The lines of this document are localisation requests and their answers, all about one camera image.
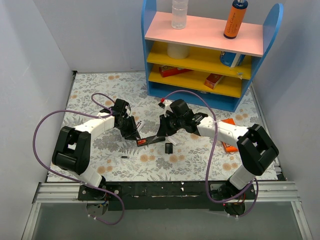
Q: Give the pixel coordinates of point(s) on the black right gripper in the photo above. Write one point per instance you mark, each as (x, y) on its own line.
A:
(163, 125)

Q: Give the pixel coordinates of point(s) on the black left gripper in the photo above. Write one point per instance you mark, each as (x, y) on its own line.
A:
(130, 125)

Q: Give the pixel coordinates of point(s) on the red battery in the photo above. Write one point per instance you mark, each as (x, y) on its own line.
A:
(141, 142)

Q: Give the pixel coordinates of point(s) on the white battery cover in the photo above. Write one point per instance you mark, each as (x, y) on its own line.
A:
(172, 140)

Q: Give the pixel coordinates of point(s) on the black remote control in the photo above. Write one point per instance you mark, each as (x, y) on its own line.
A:
(151, 140)

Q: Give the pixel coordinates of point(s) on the black battery cover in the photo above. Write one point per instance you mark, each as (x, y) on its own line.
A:
(169, 148)

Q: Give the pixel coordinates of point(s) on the white remote control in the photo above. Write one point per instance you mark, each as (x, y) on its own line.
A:
(140, 124)

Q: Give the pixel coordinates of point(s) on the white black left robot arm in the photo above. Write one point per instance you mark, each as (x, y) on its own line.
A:
(72, 152)

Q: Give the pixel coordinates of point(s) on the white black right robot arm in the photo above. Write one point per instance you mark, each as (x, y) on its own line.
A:
(256, 148)

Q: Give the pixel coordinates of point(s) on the red flat box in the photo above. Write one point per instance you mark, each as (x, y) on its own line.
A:
(168, 71)

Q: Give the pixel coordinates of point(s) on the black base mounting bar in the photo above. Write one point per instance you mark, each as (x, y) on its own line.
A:
(158, 195)

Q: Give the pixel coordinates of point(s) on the orange red small box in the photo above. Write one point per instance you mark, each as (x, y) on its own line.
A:
(213, 80)

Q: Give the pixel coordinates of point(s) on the orange battery pack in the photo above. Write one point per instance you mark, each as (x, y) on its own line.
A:
(230, 149)

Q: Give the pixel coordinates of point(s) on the white paper roll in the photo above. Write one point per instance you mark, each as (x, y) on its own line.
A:
(177, 51)

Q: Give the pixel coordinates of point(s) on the blue yellow pink shelf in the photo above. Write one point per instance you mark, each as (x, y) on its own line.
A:
(205, 39)

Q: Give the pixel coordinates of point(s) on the clear plastic bottle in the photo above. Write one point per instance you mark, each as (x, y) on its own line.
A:
(179, 14)

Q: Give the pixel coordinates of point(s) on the orange cylindrical bottle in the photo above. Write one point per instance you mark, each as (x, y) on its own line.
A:
(235, 18)

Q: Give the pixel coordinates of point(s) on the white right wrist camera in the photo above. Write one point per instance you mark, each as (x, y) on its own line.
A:
(165, 104)

